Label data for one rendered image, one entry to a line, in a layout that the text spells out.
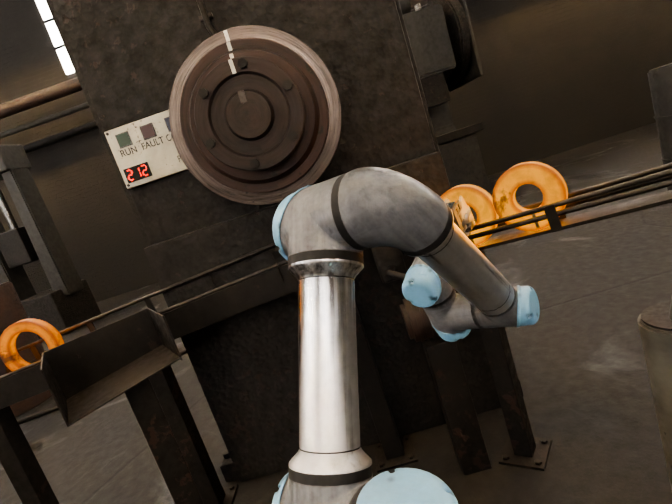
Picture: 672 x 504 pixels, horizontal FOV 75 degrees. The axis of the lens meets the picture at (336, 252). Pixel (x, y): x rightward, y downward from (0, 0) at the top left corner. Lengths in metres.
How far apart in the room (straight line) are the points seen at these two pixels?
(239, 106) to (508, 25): 7.12
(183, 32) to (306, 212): 0.97
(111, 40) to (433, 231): 1.22
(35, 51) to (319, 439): 8.56
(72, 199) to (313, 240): 8.05
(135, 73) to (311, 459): 1.24
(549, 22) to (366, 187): 7.81
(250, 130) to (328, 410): 0.77
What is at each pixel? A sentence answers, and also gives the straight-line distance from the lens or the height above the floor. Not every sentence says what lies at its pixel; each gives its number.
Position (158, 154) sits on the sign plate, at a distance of 1.47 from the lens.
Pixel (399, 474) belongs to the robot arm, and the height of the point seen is 0.55.
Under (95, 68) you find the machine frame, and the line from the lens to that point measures 1.59.
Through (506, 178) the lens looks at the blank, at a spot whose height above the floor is 0.78.
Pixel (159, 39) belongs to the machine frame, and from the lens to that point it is 1.53.
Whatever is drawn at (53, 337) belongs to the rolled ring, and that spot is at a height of 0.70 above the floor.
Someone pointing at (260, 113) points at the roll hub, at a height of 1.11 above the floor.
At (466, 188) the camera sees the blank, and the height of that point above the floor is 0.78.
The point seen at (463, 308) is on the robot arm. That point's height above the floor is 0.58.
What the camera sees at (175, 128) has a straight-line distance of 1.32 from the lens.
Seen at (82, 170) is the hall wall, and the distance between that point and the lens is 8.46.
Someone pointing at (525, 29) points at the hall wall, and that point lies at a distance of 8.17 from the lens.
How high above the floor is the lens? 0.92
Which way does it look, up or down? 11 degrees down
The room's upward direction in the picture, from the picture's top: 18 degrees counter-clockwise
